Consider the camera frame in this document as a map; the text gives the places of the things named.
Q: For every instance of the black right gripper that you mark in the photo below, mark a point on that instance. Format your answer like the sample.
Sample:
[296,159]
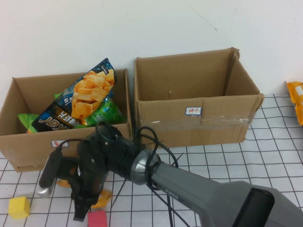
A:
[91,179]

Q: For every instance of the cardboard box with F2 print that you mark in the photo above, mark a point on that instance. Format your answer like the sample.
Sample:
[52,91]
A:
[19,146]

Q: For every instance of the large green chip bag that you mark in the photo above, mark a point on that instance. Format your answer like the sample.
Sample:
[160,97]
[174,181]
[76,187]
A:
[109,113]

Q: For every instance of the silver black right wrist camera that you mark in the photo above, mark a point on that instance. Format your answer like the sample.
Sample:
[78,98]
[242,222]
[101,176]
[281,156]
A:
[49,172]

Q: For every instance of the black right camera mount bracket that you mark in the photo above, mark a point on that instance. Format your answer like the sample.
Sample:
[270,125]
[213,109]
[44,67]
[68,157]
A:
[68,165]

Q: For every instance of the white label on taped box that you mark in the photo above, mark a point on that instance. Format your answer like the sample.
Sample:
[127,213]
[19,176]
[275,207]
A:
[193,111]

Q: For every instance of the orange snack bag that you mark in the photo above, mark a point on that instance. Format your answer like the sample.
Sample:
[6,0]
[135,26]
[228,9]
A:
[297,99]

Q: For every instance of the yellow snack wrapper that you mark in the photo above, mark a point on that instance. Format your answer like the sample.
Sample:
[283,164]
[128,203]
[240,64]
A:
[62,184]

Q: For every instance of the cardboard box with clear tape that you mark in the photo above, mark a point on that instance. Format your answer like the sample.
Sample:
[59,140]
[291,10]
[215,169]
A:
[213,132]

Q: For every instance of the yellow cracker packet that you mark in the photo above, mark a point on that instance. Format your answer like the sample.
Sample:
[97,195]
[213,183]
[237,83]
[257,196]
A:
[105,197]

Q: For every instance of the red foam cube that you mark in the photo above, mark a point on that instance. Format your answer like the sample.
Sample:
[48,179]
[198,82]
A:
[97,220]

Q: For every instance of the flat green chip bag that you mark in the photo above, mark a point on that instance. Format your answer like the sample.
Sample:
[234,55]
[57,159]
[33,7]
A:
[26,120]

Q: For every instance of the blue black Vikar chips bag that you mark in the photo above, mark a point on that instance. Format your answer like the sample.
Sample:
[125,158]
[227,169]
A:
[90,94]

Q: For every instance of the white label on F2 box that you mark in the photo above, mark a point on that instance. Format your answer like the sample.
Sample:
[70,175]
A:
[56,143]

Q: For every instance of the black zip tie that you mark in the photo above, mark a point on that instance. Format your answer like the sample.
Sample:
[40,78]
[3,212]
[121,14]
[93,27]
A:
[179,158]
[117,193]

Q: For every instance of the yellow foam cube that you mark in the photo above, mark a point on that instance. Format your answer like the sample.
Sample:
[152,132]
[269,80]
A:
[19,206]

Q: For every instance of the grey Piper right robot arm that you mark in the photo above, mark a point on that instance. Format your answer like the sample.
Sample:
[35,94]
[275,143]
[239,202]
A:
[201,189]

